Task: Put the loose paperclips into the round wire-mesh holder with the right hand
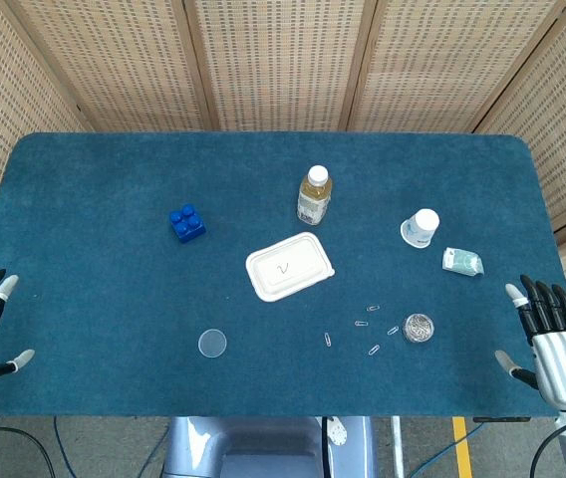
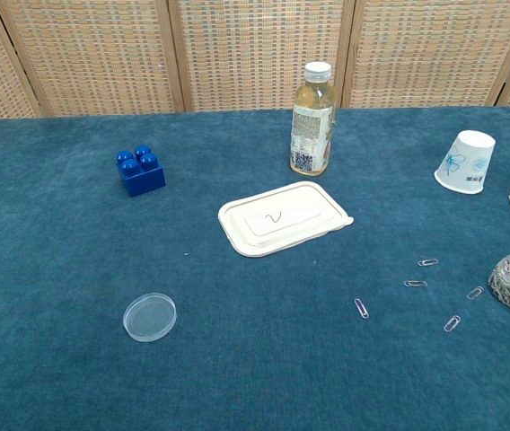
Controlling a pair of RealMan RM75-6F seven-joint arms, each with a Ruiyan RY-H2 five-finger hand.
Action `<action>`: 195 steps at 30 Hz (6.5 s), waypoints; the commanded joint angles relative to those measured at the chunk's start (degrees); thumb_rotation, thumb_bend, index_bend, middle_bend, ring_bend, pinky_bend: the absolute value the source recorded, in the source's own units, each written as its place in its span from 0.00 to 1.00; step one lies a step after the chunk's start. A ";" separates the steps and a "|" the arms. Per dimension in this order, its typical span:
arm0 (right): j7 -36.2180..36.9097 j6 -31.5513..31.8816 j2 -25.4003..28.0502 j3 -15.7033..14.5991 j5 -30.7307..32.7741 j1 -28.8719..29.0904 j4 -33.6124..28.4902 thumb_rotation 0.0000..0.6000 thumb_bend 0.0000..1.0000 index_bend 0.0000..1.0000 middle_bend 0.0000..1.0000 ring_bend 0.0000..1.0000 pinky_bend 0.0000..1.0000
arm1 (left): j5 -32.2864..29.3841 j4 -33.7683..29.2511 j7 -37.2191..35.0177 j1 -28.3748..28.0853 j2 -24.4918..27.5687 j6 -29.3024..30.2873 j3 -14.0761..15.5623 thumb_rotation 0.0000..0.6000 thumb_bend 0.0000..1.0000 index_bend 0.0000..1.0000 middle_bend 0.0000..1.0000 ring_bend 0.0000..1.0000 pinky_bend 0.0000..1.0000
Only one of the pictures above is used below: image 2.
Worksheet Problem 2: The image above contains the beige food container lid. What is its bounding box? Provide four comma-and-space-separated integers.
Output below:
217, 180, 355, 259

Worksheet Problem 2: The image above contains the clear round plastic lid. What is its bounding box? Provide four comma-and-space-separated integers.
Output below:
122, 292, 178, 343

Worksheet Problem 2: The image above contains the yellow tea bottle white cap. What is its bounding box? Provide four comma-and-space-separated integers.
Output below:
288, 61, 338, 177

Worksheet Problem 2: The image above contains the blue toy building block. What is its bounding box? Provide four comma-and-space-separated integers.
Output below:
115, 144, 167, 198

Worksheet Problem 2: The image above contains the woven wooden folding screen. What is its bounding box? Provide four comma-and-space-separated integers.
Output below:
0, 0, 510, 121

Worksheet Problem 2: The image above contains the white paper cup blue print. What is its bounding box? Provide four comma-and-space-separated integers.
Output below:
433, 129, 497, 195

